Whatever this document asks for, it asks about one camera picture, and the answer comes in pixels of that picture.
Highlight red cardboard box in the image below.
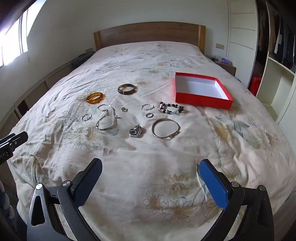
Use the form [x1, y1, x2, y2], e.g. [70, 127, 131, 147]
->
[174, 72, 233, 109]

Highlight beaded bracelet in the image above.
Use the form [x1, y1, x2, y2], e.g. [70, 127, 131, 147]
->
[158, 101, 186, 115]

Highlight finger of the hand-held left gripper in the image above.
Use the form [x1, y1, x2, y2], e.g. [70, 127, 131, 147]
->
[0, 132, 28, 149]

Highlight amber bangle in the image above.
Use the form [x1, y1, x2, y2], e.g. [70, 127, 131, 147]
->
[87, 92, 105, 105]

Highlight wooden headboard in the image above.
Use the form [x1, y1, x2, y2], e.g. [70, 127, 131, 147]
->
[93, 22, 206, 54]

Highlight dark green bangle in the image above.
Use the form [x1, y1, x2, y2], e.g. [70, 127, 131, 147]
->
[117, 84, 138, 95]

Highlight person's left hand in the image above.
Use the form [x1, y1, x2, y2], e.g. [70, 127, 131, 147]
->
[0, 179, 15, 220]

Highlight window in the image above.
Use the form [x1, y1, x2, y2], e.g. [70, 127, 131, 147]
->
[0, 5, 29, 67]

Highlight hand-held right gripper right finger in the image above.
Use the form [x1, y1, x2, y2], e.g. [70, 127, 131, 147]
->
[199, 159, 275, 241]

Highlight red bag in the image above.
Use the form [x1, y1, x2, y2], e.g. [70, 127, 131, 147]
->
[249, 75, 263, 96]

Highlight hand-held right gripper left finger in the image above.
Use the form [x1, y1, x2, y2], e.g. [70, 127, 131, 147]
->
[26, 158, 102, 241]

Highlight hanging clothes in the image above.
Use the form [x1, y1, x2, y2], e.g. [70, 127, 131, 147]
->
[257, 2, 296, 72]

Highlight wooden nightstand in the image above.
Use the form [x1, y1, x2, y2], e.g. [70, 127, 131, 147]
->
[211, 56, 237, 77]

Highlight white wardrobe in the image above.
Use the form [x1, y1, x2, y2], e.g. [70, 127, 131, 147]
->
[228, 0, 296, 126]

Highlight dark bag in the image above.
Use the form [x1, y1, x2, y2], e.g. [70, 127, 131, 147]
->
[73, 53, 93, 67]

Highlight silver chain necklace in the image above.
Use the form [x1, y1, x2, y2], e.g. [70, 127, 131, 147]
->
[95, 104, 121, 131]

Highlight plain silver bangle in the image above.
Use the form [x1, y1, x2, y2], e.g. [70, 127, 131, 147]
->
[152, 119, 181, 139]

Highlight silver ornament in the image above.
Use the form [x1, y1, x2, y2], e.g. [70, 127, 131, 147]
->
[129, 125, 144, 139]

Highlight low wooden cabinet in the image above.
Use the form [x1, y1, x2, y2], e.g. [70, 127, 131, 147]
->
[0, 60, 74, 130]

